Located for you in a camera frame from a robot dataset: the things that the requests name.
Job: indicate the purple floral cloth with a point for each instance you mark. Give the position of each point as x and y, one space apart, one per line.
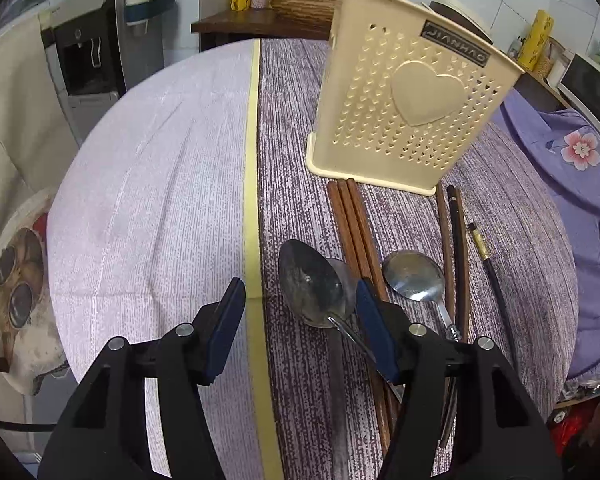
564 149

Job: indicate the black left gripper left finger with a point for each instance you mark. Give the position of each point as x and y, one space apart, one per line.
102 432

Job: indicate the yellow paper roll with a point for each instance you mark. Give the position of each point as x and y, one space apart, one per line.
537 37

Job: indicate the dark wooden sink table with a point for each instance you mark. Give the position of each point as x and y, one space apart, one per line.
231 26

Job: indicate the brown white rice cooker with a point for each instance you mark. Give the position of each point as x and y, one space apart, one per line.
461 15

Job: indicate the black gold-tipped chopstick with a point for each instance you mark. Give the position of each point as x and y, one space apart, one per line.
488 267

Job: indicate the small shiny metal spoon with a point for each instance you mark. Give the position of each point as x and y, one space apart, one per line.
417 277

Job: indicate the white microwave oven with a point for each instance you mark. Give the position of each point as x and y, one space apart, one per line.
580 84

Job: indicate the white water dispenser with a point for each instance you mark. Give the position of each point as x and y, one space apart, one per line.
82 50

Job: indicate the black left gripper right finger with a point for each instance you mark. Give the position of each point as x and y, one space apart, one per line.
499 433

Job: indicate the large dark metal spoon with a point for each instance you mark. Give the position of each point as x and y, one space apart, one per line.
320 291

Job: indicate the brown wooden chopstick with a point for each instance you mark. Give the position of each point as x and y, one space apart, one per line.
365 270
372 253
351 258
447 251

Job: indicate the woven basin sink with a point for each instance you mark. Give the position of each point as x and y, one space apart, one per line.
316 12

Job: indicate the cream plastic utensil holder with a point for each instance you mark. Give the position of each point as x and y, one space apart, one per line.
405 91

